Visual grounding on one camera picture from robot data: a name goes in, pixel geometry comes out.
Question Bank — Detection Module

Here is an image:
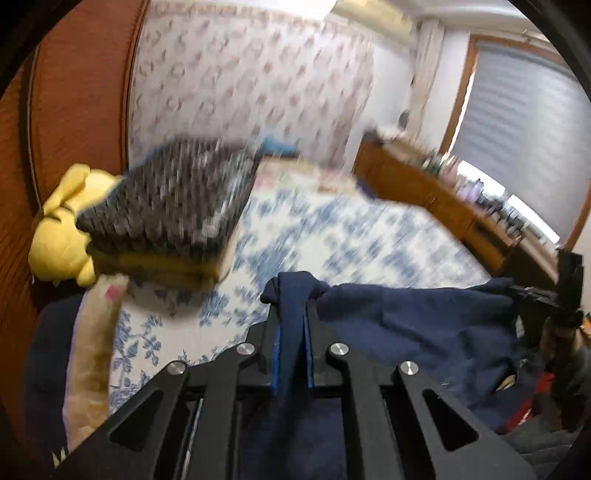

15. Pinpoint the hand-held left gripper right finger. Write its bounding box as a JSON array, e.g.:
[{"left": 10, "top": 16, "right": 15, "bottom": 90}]
[{"left": 302, "top": 295, "right": 539, "bottom": 480}]

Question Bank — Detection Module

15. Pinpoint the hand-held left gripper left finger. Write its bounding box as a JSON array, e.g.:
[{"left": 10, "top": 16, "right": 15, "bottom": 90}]
[{"left": 53, "top": 288, "right": 283, "bottom": 480}]

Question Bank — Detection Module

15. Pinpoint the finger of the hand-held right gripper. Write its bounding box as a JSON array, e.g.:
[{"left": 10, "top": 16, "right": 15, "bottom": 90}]
[{"left": 508, "top": 285, "right": 561, "bottom": 308}]

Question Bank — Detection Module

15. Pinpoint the navy printed t-shirt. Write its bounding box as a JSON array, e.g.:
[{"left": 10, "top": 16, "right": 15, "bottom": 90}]
[{"left": 240, "top": 271, "right": 527, "bottom": 480}]

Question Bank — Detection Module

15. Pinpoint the blue floral bed sheet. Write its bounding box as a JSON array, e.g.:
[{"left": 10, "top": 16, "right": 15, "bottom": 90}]
[{"left": 65, "top": 187, "right": 492, "bottom": 455}]

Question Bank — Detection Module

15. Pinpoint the row of small bottles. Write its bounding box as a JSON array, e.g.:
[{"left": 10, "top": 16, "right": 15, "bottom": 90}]
[{"left": 422, "top": 152, "right": 485, "bottom": 204}]

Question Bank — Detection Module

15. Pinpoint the wooden sideboard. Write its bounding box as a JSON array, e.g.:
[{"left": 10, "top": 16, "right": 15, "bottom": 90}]
[{"left": 353, "top": 138, "right": 561, "bottom": 282}]

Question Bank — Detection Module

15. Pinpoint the grey striped window blind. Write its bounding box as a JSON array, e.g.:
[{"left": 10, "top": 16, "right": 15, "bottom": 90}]
[{"left": 450, "top": 39, "right": 591, "bottom": 245}]

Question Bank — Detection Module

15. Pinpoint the cream floral quilt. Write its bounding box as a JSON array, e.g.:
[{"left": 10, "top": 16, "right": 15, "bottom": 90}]
[{"left": 256, "top": 157, "right": 370, "bottom": 197}]

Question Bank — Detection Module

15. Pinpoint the black patterned pillow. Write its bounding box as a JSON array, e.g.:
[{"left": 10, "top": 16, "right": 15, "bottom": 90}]
[{"left": 76, "top": 138, "right": 264, "bottom": 273}]

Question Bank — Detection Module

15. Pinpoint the blue cloth bundle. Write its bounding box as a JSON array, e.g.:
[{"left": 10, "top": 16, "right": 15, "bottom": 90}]
[{"left": 259, "top": 135, "right": 298, "bottom": 157}]

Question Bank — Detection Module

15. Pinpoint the navy bed sheet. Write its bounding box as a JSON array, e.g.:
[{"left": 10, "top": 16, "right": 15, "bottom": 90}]
[{"left": 23, "top": 293, "right": 86, "bottom": 467}]

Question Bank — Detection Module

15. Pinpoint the beige floral drape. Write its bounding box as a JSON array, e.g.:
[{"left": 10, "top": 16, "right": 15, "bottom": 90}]
[{"left": 409, "top": 19, "right": 445, "bottom": 139}]

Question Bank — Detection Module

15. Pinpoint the yellow plush toy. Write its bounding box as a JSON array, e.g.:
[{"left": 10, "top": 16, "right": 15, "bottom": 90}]
[{"left": 28, "top": 164, "right": 123, "bottom": 287}]

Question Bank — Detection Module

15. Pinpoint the wooden louvred wardrobe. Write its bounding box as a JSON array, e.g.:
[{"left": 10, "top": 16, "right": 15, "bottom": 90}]
[{"left": 0, "top": 0, "right": 151, "bottom": 324}]

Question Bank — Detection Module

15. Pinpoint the wooden window frame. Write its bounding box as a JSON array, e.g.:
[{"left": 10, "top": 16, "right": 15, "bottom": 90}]
[{"left": 438, "top": 34, "right": 591, "bottom": 252}]

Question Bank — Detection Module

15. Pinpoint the sheer ring-patterned curtain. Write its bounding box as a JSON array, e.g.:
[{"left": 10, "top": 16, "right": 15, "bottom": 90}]
[{"left": 127, "top": 2, "right": 377, "bottom": 174}]

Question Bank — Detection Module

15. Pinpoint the cream wall air conditioner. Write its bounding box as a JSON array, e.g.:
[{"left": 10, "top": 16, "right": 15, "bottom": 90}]
[{"left": 331, "top": 0, "right": 414, "bottom": 31}]

